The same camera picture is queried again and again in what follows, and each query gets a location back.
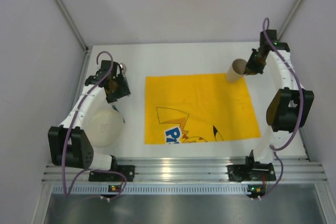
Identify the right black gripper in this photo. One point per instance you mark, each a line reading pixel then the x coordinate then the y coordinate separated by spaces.
pixel 253 67

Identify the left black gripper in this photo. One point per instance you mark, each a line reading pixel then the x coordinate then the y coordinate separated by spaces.
pixel 119 92

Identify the cream paper cup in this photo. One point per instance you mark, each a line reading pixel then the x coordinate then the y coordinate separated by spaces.
pixel 236 70

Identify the cream upturned bowl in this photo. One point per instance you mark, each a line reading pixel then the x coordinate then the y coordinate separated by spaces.
pixel 104 128

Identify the yellow printed cloth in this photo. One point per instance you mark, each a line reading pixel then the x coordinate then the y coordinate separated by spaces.
pixel 199 108

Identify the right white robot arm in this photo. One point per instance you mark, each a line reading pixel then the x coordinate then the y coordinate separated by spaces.
pixel 289 108

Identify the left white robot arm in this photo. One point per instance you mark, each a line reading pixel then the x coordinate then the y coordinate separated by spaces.
pixel 70 144

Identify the metal fork green handle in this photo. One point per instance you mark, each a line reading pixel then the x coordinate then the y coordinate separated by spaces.
pixel 115 108

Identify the metal spoon green handle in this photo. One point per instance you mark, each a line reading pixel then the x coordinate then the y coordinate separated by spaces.
pixel 123 69

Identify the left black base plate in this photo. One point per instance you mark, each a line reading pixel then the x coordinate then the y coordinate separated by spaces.
pixel 128 171

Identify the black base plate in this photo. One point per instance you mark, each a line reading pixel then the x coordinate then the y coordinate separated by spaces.
pixel 255 173
pixel 128 171

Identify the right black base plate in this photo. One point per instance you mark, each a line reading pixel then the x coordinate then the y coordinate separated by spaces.
pixel 255 173

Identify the aluminium mounting rail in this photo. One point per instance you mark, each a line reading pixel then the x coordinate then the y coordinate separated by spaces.
pixel 177 170

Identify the slotted cable duct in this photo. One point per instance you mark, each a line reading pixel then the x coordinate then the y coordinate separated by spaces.
pixel 169 189

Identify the right aluminium corner post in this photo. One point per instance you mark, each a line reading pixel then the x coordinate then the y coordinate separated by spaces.
pixel 294 9

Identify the aluminium corner post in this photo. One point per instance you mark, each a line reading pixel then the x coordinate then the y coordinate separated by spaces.
pixel 294 9
pixel 70 22

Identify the left aluminium corner post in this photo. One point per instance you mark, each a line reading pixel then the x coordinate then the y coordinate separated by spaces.
pixel 70 22

